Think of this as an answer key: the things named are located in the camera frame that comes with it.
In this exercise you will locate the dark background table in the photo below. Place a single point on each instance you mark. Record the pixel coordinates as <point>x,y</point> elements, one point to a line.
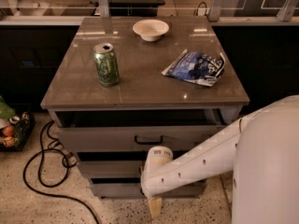
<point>143,8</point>

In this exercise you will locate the grey top drawer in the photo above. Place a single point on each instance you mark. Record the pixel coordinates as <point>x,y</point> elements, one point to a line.
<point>138,130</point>

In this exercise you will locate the grey drawer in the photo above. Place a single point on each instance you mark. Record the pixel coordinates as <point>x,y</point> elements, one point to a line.
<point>138,130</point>
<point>130,188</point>
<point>111,165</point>

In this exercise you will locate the black basket with fruit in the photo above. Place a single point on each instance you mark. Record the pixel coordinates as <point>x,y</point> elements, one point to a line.
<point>15,127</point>

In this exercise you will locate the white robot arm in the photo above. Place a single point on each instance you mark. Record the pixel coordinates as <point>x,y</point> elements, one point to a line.
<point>261,149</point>

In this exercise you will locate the green soda can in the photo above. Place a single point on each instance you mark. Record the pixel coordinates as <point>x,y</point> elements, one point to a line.
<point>106,64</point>

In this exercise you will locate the grey drawer cabinet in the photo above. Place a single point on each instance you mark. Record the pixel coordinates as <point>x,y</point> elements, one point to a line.
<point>76,86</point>

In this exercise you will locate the grey bottom drawer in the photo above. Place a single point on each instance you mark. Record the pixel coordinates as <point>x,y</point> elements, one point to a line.
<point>130,188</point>

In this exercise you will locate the white bowl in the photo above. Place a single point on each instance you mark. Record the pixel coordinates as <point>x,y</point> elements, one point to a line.
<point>150,30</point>

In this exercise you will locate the blue white chip bag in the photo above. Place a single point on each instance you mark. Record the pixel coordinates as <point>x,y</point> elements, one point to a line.
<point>196,67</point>

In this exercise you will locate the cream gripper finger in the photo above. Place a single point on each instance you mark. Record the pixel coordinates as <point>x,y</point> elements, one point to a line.
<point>155,206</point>

